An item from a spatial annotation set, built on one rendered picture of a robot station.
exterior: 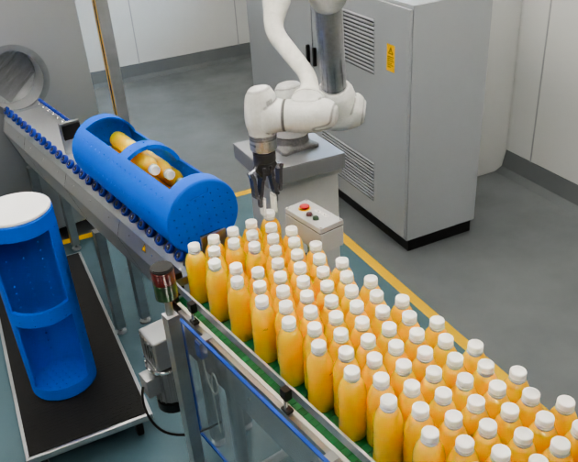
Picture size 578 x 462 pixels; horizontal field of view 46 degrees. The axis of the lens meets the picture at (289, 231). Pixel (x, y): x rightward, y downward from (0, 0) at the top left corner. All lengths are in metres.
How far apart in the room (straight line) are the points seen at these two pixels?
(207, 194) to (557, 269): 2.38
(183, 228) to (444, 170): 2.07
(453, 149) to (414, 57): 0.66
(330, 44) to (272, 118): 0.57
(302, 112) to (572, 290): 2.30
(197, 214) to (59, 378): 1.26
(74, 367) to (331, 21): 1.93
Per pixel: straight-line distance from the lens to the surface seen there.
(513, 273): 4.09
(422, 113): 3.84
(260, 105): 2.14
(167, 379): 2.37
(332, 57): 2.66
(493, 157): 5.15
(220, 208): 2.44
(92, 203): 3.14
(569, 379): 3.45
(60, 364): 3.42
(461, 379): 1.70
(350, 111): 2.81
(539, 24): 4.80
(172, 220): 2.36
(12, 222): 2.77
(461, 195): 4.26
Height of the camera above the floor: 2.26
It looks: 31 degrees down
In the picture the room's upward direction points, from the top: 4 degrees counter-clockwise
